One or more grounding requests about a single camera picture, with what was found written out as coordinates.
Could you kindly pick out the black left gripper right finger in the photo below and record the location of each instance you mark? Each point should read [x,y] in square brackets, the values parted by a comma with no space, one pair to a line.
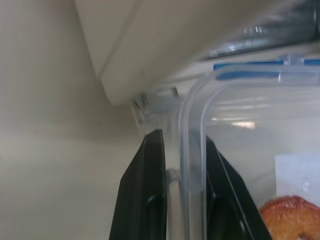
[225,200]

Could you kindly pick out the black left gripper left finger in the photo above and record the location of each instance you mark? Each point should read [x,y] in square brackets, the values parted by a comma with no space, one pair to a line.
[140,190]

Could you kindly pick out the clear plastic food container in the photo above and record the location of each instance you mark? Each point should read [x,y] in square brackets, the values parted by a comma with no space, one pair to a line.
[250,130]

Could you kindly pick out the orange fried food piece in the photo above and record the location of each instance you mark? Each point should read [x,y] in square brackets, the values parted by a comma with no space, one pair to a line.
[292,215]

